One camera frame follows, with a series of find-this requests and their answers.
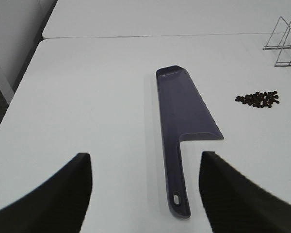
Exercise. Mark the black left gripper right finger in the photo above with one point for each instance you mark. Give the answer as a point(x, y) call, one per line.
point(234, 204)

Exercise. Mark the purple plastic dustpan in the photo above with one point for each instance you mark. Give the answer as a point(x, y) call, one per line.
point(184, 117)

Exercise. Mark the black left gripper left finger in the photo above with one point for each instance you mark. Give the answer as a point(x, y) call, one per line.
point(58, 205)

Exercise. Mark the pile of coffee beans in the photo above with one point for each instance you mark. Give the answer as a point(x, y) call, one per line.
point(259, 99)

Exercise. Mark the chrome wire dish rack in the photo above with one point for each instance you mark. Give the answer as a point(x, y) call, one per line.
point(280, 42)

